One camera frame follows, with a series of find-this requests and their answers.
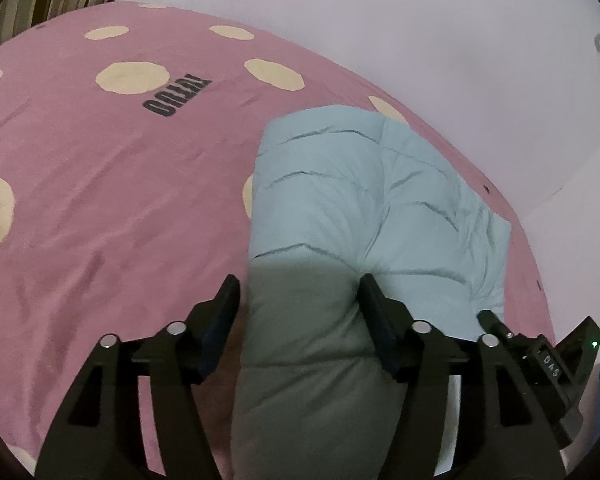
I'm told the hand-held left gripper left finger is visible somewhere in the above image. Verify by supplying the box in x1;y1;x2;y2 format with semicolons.
34;274;241;480

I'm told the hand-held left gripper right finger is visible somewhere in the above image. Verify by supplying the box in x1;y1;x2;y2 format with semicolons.
357;274;567;480

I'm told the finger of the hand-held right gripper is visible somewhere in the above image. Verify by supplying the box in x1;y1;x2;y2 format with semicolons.
476;310;520;343

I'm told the light blue puffer jacket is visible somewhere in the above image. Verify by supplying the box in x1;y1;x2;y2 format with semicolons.
230;105;513;480

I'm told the pink dotted bed sheet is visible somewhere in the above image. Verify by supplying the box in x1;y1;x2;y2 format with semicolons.
0;1;556;480

